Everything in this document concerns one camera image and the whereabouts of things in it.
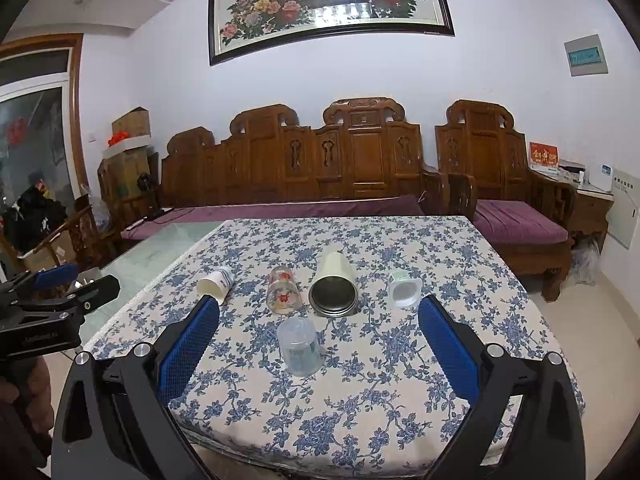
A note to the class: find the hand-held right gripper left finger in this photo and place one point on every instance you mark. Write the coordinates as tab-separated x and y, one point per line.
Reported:
191	347

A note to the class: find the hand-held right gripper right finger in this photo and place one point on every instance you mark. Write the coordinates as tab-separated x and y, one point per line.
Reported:
447	350

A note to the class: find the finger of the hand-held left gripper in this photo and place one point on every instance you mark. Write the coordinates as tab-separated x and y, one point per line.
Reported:
95	292
56	276

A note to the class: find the white paper cup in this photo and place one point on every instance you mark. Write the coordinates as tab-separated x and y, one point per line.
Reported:
216	284

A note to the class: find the small green white cup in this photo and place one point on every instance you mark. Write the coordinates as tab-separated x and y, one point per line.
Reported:
404	290

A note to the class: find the flower print glass cup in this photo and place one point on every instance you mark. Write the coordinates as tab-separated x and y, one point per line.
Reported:
285	290

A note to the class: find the cream tumbler cup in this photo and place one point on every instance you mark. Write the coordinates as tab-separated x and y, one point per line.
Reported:
334	285

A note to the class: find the person's left forearm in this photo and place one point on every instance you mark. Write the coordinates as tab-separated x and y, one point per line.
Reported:
25	410

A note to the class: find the clear plastic cup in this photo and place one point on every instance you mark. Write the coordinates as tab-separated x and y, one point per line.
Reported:
301	347

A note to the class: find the wooden chair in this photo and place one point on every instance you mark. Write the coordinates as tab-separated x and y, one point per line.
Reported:
80	230

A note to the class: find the green glass coffee table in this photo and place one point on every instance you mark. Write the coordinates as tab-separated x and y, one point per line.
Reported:
150	260

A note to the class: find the pile of black clothes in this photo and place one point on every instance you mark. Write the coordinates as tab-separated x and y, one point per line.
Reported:
35	215

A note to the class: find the blue floral tablecloth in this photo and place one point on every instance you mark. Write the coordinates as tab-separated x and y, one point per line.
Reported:
350	410

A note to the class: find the black desk fan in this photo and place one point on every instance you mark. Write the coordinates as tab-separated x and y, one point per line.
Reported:
146	185

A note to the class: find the purple armchair cushion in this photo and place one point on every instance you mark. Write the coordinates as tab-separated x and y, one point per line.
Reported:
517	222

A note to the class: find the purple sofa cushion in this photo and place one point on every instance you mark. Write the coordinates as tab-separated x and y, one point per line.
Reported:
280	212

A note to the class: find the clear plastic bag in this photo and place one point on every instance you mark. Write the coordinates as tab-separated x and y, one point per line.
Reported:
585	262

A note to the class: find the small cardboard box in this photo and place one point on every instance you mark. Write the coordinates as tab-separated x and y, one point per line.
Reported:
132	125

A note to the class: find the carved wooden armchair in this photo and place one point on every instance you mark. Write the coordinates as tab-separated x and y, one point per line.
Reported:
500	160

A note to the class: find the wooden side table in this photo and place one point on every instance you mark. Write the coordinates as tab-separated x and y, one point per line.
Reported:
590	210

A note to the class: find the red gift box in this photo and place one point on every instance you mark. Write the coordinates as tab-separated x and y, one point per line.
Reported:
544	156

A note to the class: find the carved wooden sofa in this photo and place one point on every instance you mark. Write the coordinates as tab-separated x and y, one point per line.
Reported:
320	165

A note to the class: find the white device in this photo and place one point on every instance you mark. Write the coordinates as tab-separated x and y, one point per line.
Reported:
605	177

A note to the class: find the framed peacock flower painting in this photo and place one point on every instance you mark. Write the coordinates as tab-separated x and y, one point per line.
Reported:
325	5

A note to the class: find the wooden door frame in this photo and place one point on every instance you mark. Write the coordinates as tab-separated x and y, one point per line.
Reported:
75	110

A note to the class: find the grey wall panel box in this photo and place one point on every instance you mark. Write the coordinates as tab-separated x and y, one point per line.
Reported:
586	55

